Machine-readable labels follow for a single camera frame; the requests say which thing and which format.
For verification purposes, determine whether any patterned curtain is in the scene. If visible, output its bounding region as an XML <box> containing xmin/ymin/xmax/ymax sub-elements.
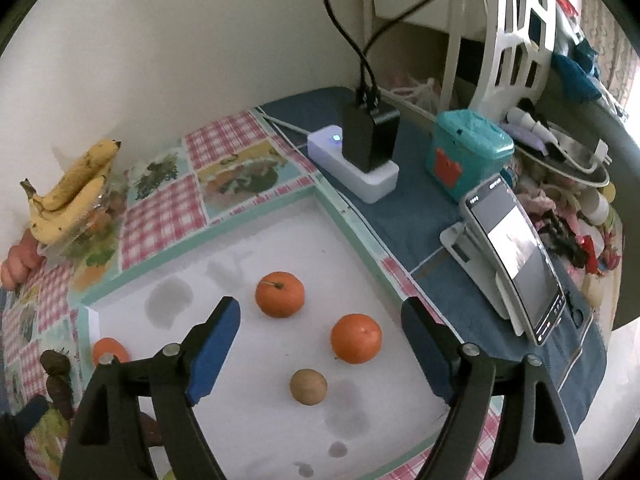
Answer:
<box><xmin>575</xmin><ymin>0</ymin><xmax>640</xmax><ymax>111</ymax></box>

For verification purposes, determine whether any clear plastic container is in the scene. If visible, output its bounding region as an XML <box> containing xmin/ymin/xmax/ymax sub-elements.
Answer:
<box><xmin>37</xmin><ymin>170</ymin><xmax>131</xmax><ymax>261</ymax></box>

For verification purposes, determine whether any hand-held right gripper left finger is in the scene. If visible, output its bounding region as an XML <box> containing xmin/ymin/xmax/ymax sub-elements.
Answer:
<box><xmin>59</xmin><ymin>296</ymin><xmax>242</xmax><ymax>480</ymax></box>

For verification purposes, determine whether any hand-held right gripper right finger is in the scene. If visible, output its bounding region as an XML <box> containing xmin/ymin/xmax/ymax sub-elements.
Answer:
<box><xmin>400</xmin><ymin>296</ymin><xmax>583</xmax><ymax>480</ymax></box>

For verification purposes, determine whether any long dark brown fruit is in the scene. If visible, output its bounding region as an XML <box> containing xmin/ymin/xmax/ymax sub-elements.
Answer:
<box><xmin>45</xmin><ymin>375</ymin><xmax>76</xmax><ymax>418</ymax></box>

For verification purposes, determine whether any white shelf frame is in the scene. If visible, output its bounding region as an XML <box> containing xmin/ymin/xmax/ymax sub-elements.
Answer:
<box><xmin>360</xmin><ymin>0</ymin><xmax>501</xmax><ymax>111</ymax></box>

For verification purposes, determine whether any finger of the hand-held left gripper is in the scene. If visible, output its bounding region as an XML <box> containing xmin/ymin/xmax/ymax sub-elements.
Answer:
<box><xmin>2</xmin><ymin>394</ymin><xmax>52</xmax><ymax>448</ymax></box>

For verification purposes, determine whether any white tray with teal rim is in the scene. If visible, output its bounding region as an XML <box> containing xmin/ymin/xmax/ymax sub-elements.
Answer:
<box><xmin>77</xmin><ymin>185</ymin><xmax>451</xmax><ymax>480</ymax></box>

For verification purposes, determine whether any metal tray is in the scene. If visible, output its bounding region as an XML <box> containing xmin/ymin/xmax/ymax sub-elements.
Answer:
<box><xmin>515</xmin><ymin>127</ymin><xmax>611</xmax><ymax>186</ymax></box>

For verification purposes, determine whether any white phone stand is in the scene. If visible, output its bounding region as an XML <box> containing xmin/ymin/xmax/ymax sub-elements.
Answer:
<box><xmin>440</xmin><ymin>222</ymin><xmax>531</xmax><ymax>336</ymax></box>

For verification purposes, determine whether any white cup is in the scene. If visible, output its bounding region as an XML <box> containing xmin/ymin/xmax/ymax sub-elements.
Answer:
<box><xmin>577</xmin><ymin>187</ymin><xmax>613</xmax><ymax>226</ymax></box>

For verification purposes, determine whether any round dark brown fruit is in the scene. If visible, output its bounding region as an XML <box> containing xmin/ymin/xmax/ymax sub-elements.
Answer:
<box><xmin>139</xmin><ymin>412</ymin><xmax>163</xmax><ymax>447</ymax></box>

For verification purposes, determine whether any orange tangerine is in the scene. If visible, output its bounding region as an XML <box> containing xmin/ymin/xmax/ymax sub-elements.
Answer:
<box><xmin>255</xmin><ymin>271</ymin><xmax>306</xmax><ymax>319</ymax></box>
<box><xmin>330</xmin><ymin>313</ymin><xmax>383</xmax><ymax>365</ymax></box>
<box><xmin>92</xmin><ymin>337</ymin><xmax>131</xmax><ymax>367</ymax></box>

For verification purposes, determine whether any black charger adapter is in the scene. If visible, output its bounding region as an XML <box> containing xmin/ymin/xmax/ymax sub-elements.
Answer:
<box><xmin>342</xmin><ymin>87</ymin><xmax>401</xmax><ymax>173</ymax></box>

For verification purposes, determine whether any white lattice panel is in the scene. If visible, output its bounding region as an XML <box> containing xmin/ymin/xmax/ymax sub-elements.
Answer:
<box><xmin>467</xmin><ymin>0</ymin><xmax>558</xmax><ymax>111</ymax></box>

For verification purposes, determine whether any blue towel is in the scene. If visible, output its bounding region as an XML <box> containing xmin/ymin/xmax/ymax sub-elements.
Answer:
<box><xmin>550</xmin><ymin>40</ymin><xmax>603</xmax><ymax>103</ymax></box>

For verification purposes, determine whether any white plug adapter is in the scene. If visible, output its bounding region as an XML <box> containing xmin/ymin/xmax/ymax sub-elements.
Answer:
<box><xmin>570</xmin><ymin>140</ymin><xmax>613</xmax><ymax>173</ymax></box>

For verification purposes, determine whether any teal plastic lidded box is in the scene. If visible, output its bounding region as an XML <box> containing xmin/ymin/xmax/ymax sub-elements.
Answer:
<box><xmin>425</xmin><ymin>109</ymin><xmax>516</xmax><ymax>203</ymax></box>

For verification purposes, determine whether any clear plastic bag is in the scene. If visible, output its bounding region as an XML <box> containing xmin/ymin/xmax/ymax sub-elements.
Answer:
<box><xmin>382</xmin><ymin>72</ymin><xmax>451</xmax><ymax>116</ymax></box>

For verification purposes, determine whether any pile of small items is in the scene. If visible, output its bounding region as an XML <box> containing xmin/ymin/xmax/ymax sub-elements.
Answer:
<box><xmin>515</xmin><ymin>180</ymin><xmax>623</xmax><ymax>276</ymax></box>

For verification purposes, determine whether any smartphone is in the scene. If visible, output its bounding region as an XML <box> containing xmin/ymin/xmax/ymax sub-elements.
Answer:
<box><xmin>464</xmin><ymin>172</ymin><xmax>566</xmax><ymax>347</ymax></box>

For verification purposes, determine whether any white power strip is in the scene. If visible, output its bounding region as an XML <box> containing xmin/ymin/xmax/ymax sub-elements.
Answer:
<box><xmin>306</xmin><ymin>124</ymin><xmax>401</xmax><ymax>205</ymax></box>

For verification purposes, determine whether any red apple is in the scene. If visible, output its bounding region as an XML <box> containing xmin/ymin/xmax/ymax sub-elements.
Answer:
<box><xmin>0</xmin><ymin>257</ymin><xmax>26</xmax><ymax>288</ymax></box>
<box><xmin>10</xmin><ymin>242</ymin><xmax>43</xmax><ymax>271</ymax></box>

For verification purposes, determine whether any blue denim cloth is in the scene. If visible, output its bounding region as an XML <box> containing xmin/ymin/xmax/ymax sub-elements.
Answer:
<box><xmin>257</xmin><ymin>86</ymin><xmax>608</xmax><ymax>433</ymax></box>

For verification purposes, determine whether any white handheld device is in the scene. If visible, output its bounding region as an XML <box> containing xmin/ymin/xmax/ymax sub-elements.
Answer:
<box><xmin>502</xmin><ymin>107</ymin><xmax>556</xmax><ymax>136</ymax></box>

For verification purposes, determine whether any yellow banana bunch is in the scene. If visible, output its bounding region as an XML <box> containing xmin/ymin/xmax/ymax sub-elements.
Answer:
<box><xmin>20</xmin><ymin>139</ymin><xmax>122</xmax><ymax>246</ymax></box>

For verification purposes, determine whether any small beige round fruit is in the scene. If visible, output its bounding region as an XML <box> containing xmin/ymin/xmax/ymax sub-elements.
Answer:
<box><xmin>290</xmin><ymin>368</ymin><xmax>328</xmax><ymax>406</ymax></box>

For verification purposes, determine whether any white power cord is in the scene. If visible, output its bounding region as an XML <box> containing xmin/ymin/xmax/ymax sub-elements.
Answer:
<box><xmin>262</xmin><ymin>115</ymin><xmax>311</xmax><ymax>143</ymax></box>

